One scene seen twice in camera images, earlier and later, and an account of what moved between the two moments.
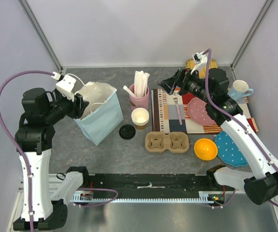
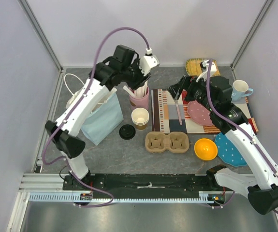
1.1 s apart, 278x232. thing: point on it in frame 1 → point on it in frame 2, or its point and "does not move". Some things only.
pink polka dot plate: [196, 108] does not move
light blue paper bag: [102, 114] does not move
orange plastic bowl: [205, 149] does not move
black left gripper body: [70, 108] → [136, 78]
